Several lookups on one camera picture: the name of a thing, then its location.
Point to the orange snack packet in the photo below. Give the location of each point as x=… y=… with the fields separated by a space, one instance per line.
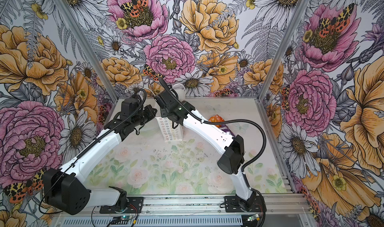
x=217 y=119

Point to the right aluminium corner post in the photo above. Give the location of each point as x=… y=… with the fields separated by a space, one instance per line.
x=291 y=28

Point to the white paper bag with dots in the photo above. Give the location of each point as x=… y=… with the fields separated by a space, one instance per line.
x=169 y=130

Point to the white vented cable duct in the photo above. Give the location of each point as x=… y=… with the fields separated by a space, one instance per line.
x=153 y=221

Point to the aluminium mounting rail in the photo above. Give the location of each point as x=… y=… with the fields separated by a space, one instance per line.
x=157 y=205

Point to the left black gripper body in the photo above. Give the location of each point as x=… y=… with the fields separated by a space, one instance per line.
x=144 y=115

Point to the left aluminium corner post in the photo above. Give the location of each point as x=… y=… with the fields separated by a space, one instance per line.
x=77 y=31

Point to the aluminium corner post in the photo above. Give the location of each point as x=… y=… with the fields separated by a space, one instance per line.
x=291 y=28
x=77 y=31

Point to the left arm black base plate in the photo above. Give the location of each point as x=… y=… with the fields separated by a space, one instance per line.
x=131 y=205

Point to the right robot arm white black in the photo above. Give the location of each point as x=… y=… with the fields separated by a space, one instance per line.
x=231 y=148

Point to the right green circuit board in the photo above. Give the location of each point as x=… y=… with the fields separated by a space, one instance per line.
x=254 y=217

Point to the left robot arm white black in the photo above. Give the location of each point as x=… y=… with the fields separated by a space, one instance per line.
x=64 y=187

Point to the purple snack packet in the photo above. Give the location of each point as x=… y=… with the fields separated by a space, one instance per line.
x=226 y=129

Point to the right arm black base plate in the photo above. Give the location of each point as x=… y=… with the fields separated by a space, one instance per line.
x=234 y=204

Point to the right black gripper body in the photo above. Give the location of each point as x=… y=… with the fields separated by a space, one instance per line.
x=164 y=113

